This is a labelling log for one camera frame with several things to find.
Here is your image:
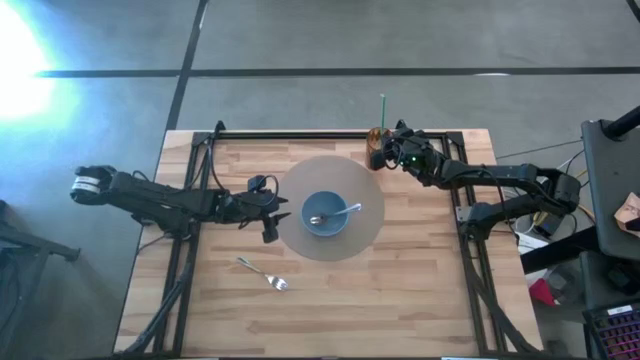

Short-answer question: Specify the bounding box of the red object on floor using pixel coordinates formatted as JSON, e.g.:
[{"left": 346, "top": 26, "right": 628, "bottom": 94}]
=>
[{"left": 528, "top": 278, "right": 559, "bottom": 307}]

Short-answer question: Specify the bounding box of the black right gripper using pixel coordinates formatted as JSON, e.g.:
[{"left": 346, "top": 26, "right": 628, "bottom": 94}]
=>
[{"left": 370, "top": 127, "right": 436, "bottom": 176}]

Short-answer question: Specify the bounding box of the silver metal fork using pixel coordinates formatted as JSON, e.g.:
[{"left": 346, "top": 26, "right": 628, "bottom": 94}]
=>
[{"left": 236, "top": 256, "right": 290, "bottom": 292}]

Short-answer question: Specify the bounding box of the black side cart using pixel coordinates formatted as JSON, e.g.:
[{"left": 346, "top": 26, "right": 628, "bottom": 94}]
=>
[{"left": 580, "top": 104, "right": 640, "bottom": 261}]

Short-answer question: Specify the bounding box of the blue bowl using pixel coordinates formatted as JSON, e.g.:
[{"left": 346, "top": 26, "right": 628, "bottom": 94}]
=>
[{"left": 300, "top": 190, "right": 350, "bottom": 238}]

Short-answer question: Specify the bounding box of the silver metal spoon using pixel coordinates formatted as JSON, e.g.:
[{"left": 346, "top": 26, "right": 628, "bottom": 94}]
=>
[{"left": 309, "top": 202, "right": 363, "bottom": 227}]

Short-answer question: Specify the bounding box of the crumpled brown paper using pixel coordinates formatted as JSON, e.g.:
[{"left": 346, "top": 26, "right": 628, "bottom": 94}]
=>
[{"left": 613, "top": 192, "right": 640, "bottom": 239}]

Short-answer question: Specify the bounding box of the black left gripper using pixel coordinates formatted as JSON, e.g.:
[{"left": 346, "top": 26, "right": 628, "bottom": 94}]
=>
[{"left": 222, "top": 174, "right": 292, "bottom": 245}]

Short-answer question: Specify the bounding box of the black metal table frame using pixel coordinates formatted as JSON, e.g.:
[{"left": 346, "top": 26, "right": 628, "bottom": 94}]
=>
[{"left": 114, "top": 119, "right": 541, "bottom": 358}]

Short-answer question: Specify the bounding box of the round grey placemat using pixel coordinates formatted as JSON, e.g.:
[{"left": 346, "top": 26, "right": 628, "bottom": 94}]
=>
[{"left": 277, "top": 154, "right": 386, "bottom": 263}]

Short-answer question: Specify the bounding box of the black floor stand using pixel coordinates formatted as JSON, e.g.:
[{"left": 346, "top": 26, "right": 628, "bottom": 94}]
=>
[{"left": 0, "top": 199, "right": 81, "bottom": 360}]

